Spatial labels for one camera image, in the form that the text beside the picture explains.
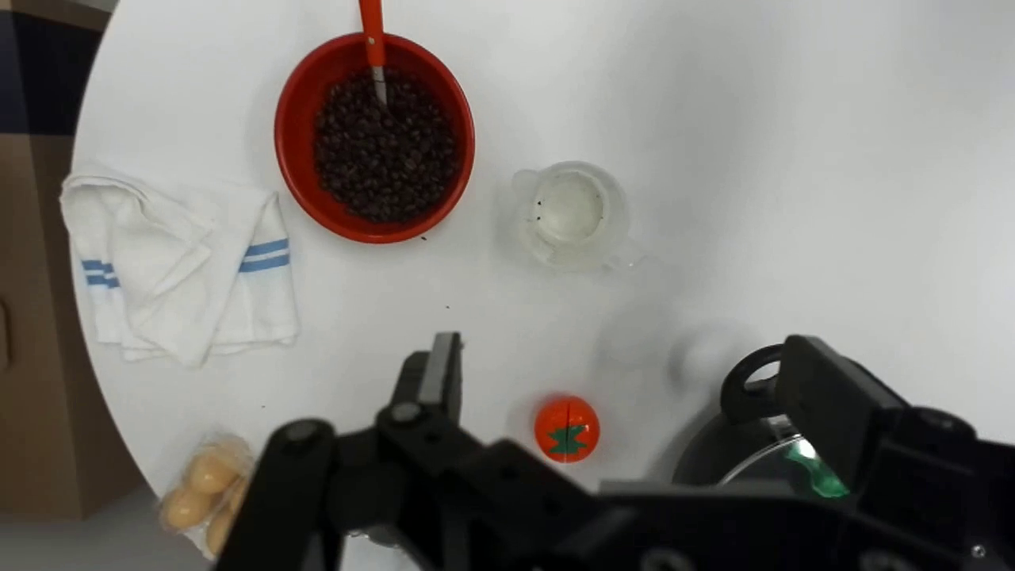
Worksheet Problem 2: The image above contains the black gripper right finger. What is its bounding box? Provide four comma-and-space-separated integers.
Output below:
775, 332, 976, 502

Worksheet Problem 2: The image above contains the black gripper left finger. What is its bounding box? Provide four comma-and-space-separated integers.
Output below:
390, 331, 469, 426

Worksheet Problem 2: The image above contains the clear plastic measuring jug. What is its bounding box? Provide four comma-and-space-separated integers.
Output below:
509, 157, 652, 276

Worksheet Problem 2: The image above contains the dark beans heap in bowl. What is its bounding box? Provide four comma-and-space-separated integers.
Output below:
312, 68, 466, 229

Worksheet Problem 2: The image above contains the red plastic bowl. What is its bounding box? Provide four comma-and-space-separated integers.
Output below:
271, 29, 478, 247

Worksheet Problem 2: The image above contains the glass pot lid black knob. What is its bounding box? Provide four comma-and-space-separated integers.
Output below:
675, 411, 853, 502

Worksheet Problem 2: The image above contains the toy tomato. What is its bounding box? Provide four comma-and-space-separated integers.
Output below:
531, 389, 605, 465

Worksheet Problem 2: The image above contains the beige bread roll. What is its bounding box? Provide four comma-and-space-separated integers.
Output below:
157, 448, 246, 536
200, 473, 258, 562

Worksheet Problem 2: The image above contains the white cloth with blue stripes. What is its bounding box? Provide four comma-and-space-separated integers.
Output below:
56, 166, 305, 372

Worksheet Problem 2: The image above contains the orange-red plastic spoon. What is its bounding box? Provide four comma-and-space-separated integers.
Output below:
357, 0, 394, 108

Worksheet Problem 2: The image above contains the brown cardboard box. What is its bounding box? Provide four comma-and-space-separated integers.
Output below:
0, 131, 144, 520

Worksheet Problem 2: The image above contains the black equipment base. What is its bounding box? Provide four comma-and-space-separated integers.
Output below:
0, 0, 121, 136

